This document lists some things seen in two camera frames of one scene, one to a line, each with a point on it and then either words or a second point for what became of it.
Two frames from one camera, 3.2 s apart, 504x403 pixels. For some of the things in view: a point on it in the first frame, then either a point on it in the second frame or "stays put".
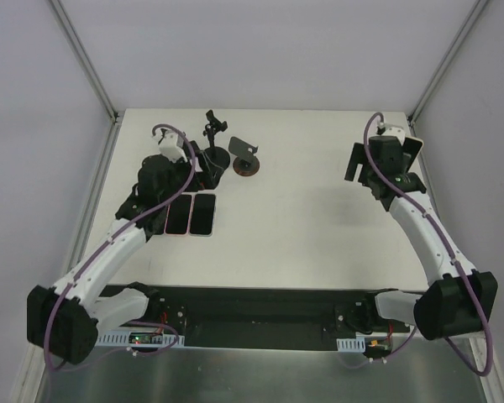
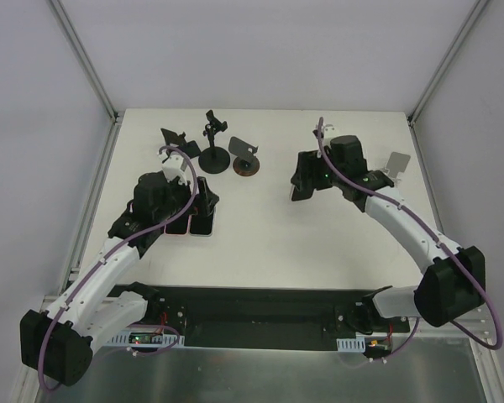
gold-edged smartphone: (411, 149) to (299, 196)
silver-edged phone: (203, 212) stays put
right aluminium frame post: (447, 61) stays put
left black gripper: (196, 169) to (197, 201)
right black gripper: (354, 164) to (309, 172)
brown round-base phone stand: (245, 164) stays put
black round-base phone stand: (216, 159) stays put
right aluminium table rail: (429, 190) stays put
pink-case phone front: (178, 216) stays put
